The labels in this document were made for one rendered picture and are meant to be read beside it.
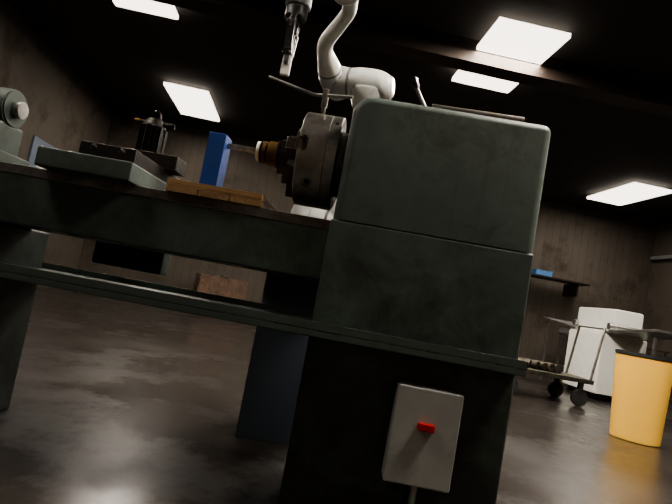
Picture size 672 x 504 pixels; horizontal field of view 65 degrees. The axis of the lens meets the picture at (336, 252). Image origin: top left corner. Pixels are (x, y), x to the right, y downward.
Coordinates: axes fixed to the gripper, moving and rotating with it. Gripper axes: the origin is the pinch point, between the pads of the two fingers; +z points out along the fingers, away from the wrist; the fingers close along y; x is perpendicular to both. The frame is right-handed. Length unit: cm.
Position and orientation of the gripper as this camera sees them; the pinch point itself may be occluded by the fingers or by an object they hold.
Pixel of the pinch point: (286, 65)
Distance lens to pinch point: 187.4
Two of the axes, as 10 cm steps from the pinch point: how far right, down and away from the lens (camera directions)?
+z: -1.8, 9.8, -0.8
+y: -0.3, -0.9, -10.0
